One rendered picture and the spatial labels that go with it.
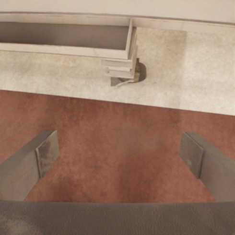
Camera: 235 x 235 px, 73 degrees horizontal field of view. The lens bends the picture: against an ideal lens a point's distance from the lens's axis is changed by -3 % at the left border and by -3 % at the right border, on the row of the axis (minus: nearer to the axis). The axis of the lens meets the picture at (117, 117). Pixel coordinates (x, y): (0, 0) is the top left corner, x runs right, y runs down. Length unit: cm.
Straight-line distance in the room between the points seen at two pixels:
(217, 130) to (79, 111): 77
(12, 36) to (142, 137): 76
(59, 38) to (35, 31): 11
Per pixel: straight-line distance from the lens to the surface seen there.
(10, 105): 122
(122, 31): 67
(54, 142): 16
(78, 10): 19
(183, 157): 17
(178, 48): 110
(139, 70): 85
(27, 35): 80
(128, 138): 91
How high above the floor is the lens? 91
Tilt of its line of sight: 79 degrees down
